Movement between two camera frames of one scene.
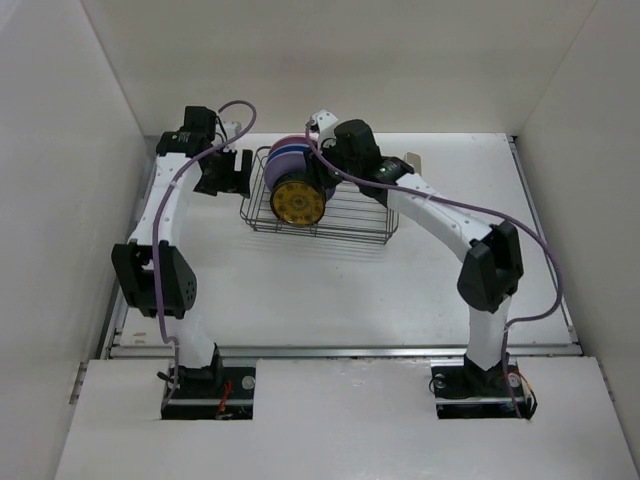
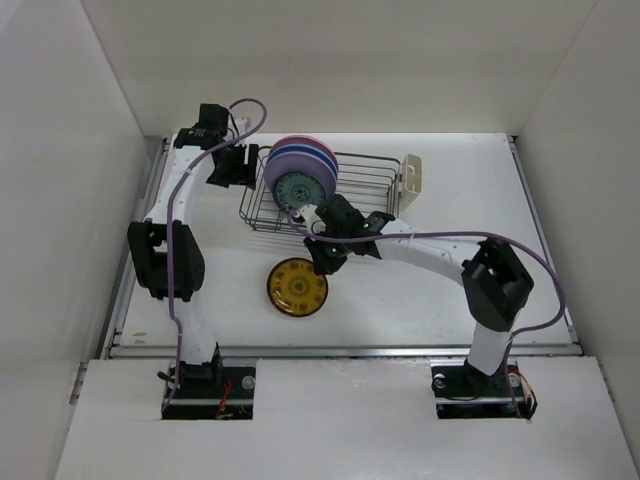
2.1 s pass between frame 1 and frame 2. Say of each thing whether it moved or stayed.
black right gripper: moved
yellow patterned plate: moved
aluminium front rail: stayed
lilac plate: stayed
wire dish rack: stayed
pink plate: stayed
